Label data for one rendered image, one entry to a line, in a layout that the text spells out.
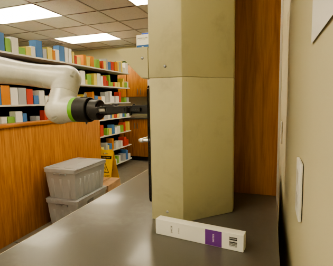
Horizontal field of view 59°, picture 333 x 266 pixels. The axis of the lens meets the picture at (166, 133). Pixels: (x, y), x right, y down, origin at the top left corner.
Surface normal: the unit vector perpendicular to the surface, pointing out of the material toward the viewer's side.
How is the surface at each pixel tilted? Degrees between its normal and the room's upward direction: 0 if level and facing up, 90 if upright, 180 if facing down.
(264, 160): 90
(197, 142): 90
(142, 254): 0
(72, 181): 95
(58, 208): 95
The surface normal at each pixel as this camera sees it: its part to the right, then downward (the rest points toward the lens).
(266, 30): -0.33, 0.11
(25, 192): 0.94, 0.02
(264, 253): -0.02, -0.99
